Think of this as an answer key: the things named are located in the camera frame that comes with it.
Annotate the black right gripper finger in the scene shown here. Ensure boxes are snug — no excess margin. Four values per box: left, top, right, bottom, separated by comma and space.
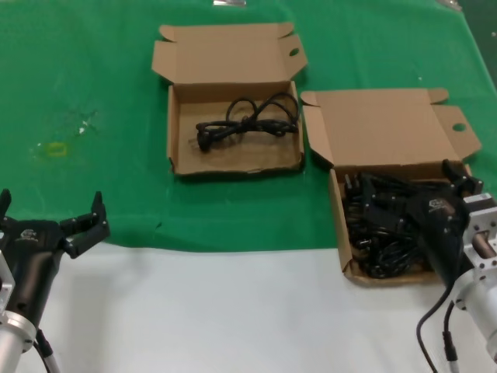
442, 159, 485, 200
358, 173, 412, 235

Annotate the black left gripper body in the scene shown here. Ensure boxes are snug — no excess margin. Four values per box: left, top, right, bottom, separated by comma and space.
0, 218, 66, 324

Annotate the right arm cable with connector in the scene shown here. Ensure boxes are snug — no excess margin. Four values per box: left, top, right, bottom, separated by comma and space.
441, 302, 461, 373

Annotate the yellow tape square mark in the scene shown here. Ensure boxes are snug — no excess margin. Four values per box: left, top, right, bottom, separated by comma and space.
44, 141, 68, 158

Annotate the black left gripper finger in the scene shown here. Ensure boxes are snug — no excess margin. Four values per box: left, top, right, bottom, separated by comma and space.
57, 190, 111, 260
0, 189, 13, 227

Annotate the pile of black power cables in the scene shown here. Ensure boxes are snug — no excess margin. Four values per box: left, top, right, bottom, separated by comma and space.
343, 173, 447, 279

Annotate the left arm black grey cable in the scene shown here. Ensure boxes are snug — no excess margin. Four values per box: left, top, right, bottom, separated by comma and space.
33, 328, 61, 373

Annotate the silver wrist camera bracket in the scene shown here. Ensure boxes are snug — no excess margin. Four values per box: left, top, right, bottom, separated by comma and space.
461, 195, 497, 281
0, 248, 16, 312

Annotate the green table cloth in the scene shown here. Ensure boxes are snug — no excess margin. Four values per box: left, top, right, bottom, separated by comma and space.
0, 0, 497, 254

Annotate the right arm thick black cable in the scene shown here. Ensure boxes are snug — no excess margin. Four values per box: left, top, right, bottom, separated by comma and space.
415, 285, 458, 373

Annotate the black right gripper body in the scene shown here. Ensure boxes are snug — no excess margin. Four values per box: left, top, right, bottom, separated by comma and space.
405, 191, 471, 289

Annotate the black power cable with plug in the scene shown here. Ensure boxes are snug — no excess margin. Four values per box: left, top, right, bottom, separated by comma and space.
195, 92, 301, 155

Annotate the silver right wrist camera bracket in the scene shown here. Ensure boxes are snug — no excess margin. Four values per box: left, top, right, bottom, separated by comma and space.
461, 195, 497, 281

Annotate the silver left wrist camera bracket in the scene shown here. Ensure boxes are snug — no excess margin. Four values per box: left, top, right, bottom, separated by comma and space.
0, 248, 16, 312

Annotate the open brown cardboard box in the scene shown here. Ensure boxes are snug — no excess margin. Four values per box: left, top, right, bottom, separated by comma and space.
301, 88, 484, 289
151, 22, 309, 181

